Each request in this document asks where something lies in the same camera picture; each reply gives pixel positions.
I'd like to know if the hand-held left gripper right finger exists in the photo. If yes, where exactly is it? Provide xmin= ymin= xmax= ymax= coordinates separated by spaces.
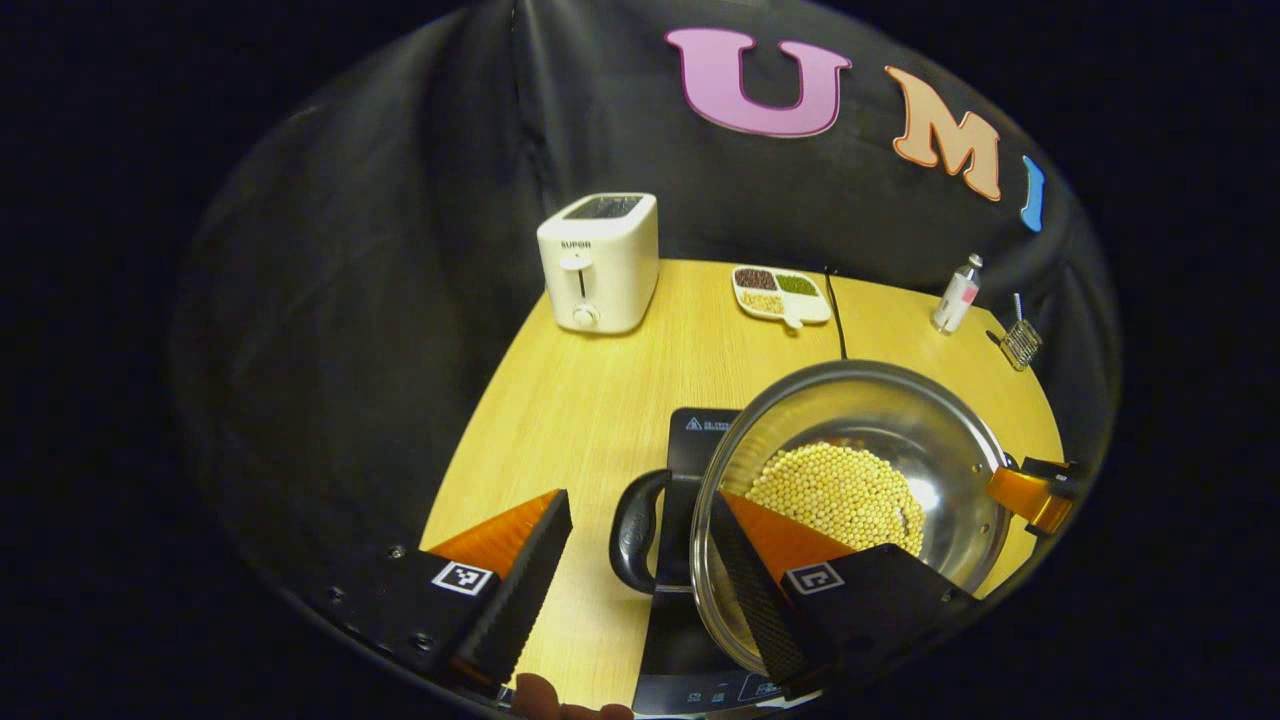
xmin=708 ymin=490 xmax=981 ymax=699

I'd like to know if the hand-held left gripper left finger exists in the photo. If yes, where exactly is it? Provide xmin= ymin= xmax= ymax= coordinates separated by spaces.
xmin=320 ymin=488 xmax=574 ymax=693

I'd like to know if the stainless steel pot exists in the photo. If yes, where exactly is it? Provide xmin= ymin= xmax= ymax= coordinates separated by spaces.
xmin=608 ymin=360 xmax=1016 ymax=676

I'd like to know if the black induction cooktop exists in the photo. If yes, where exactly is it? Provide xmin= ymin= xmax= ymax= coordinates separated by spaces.
xmin=632 ymin=407 xmax=801 ymax=716

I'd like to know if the pile of yellow soybeans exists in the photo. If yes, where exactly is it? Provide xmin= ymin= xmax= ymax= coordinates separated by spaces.
xmin=745 ymin=442 xmax=926 ymax=558

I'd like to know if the clear glass holder cup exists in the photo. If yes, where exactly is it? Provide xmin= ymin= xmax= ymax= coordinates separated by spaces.
xmin=1000 ymin=320 xmax=1043 ymax=371

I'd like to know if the small pink label bottle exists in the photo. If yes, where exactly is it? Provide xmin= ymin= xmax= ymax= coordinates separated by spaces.
xmin=930 ymin=253 xmax=984 ymax=335

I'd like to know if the white divided bean dish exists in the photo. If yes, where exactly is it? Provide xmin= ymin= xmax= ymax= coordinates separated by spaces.
xmin=731 ymin=265 xmax=833 ymax=331

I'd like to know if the white toaster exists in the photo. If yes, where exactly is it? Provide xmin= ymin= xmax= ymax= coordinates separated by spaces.
xmin=536 ymin=192 xmax=660 ymax=335

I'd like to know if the black backdrop cloth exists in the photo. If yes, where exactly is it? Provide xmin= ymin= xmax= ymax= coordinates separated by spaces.
xmin=170 ymin=0 xmax=1121 ymax=641

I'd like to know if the black power cable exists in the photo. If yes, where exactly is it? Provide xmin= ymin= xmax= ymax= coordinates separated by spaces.
xmin=825 ymin=265 xmax=849 ymax=361

